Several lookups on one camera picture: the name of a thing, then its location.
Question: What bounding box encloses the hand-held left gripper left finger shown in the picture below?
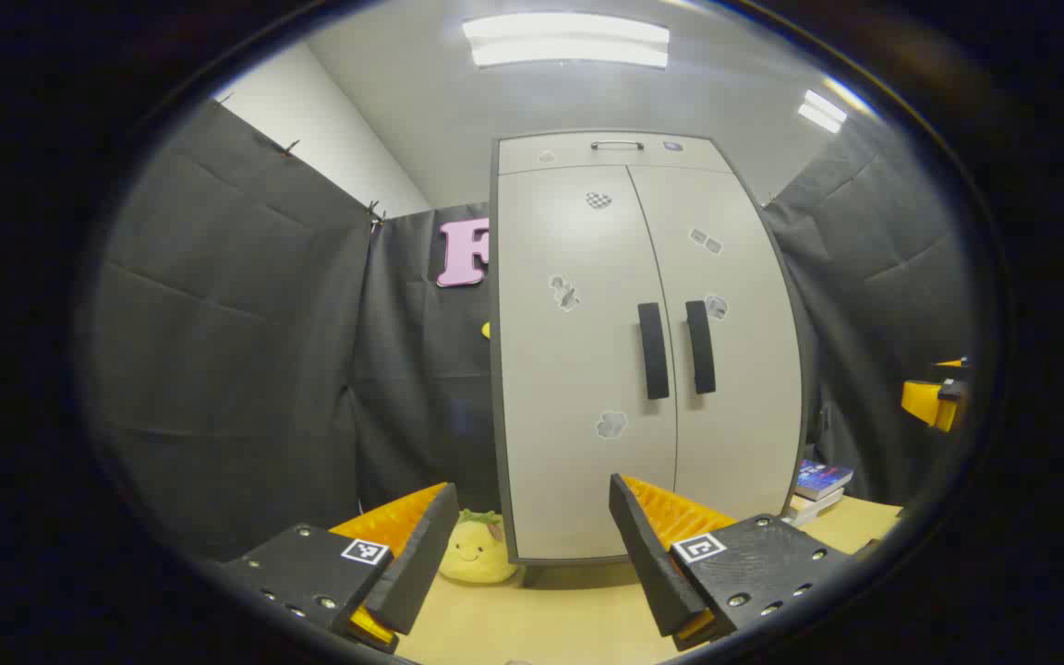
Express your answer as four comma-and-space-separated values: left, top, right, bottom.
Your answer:
218, 480, 461, 655

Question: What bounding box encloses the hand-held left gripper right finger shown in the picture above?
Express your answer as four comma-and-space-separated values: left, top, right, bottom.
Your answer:
609, 473, 865, 652

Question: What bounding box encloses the white shoe cabinet door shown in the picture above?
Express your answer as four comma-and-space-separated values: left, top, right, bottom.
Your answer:
498, 166, 678, 562
629, 164, 805, 518

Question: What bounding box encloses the white double-door shoe cabinet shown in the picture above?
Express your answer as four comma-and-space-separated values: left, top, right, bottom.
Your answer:
490, 129, 817, 566

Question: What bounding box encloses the yellow smiling plush toy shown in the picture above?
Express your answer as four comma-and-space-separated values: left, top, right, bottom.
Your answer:
440, 508, 519, 585

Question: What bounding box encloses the blue book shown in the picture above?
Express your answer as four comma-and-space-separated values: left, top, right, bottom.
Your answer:
795, 459, 856, 502

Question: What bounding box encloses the black backdrop cloth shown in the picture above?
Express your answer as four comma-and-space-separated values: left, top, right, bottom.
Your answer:
89, 97, 976, 564

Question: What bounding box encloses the large ceiling light panel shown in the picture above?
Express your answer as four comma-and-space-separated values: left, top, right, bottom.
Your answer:
463, 12, 671, 70

